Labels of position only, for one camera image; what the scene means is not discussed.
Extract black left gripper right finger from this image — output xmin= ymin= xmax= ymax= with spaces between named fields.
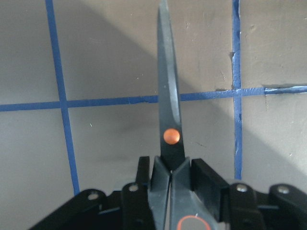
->
xmin=191 ymin=159 xmax=307 ymax=230

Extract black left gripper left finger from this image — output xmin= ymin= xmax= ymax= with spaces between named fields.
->
xmin=31 ymin=157 xmax=154 ymax=230

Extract orange grey handled scissors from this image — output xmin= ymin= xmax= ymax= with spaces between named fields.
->
xmin=148 ymin=0 xmax=218 ymax=230

